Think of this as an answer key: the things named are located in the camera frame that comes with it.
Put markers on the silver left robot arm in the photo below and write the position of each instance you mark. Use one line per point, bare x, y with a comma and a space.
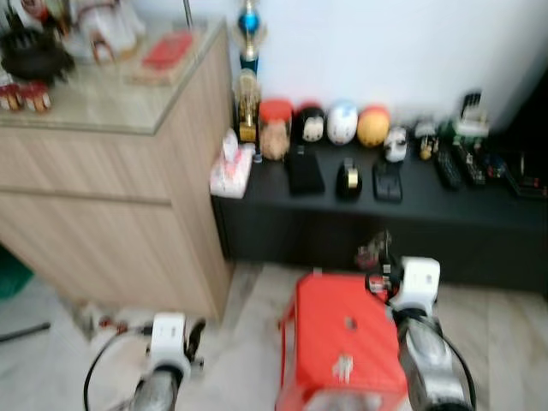
157, 390

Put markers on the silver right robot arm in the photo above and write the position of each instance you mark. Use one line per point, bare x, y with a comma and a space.
432, 364

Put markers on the black low console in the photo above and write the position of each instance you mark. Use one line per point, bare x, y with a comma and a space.
342, 231

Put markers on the black small case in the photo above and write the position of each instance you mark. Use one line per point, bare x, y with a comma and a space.
387, 182

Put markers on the black and gold tape dispenser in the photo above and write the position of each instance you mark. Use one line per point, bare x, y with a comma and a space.
348, 180

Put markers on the small clutter on floor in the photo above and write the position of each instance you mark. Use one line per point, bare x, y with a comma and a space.
111, 323

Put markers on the black remote control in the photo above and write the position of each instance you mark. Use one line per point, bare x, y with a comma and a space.
447, 169
470, 165

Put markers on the small white figurine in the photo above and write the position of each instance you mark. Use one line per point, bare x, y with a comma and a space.
396, 145

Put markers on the black flat pouch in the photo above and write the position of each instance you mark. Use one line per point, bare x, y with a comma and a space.
305, 171

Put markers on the small dark figurine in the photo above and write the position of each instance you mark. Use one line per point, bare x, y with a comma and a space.
426, 139

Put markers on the orange round figure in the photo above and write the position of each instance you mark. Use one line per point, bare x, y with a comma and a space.
373, 127

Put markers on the white and blue round figure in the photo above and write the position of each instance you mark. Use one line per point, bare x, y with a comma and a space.
342, 122

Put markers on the small black gadget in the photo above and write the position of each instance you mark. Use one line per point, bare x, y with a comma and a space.
495, 165

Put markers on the black round figure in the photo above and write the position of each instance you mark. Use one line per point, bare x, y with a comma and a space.
310, 126

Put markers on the green and white toy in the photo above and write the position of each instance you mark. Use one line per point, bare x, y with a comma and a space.
469, 124

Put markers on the light wood cabinet glass top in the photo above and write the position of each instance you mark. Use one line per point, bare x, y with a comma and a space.
111, 205

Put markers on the jar with red lid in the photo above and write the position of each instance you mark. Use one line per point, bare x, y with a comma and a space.
275, 128

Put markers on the pink tissue pack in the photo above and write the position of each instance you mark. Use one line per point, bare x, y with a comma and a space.
231, 171

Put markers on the black stick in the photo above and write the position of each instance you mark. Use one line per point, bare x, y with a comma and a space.
26, 331

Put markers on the gold trophy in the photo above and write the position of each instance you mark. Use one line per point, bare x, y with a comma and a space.
248, 107

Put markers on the green container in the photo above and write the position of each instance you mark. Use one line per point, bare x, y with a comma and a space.
12, 276

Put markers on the blue ball ornament on stand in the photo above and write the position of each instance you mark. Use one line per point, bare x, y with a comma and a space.
249, 26

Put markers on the wooden tray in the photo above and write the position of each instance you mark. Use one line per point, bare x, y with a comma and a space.
145, 75

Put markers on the red flat box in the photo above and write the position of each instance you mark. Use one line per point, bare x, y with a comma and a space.
168, 50

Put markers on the small red jars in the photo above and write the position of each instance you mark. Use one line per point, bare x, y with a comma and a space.
26, 97

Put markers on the thin metal pole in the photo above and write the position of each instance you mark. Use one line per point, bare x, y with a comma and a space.
187, 13

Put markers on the black bowl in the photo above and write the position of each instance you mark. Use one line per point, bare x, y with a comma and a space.
34, 58

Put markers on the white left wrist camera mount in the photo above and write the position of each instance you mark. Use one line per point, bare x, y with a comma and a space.
168, 341

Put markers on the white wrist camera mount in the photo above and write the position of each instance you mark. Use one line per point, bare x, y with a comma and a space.
168, 341
418, 281

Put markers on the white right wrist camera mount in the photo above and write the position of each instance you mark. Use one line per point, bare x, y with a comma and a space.
418, 281

